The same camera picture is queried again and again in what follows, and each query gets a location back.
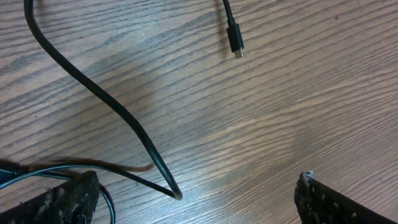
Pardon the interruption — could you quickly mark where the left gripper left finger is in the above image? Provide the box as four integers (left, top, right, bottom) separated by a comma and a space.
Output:
1, 171, 100, 224

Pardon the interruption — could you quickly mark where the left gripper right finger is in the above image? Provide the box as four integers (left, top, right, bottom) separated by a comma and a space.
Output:
294, 170, 397, 224

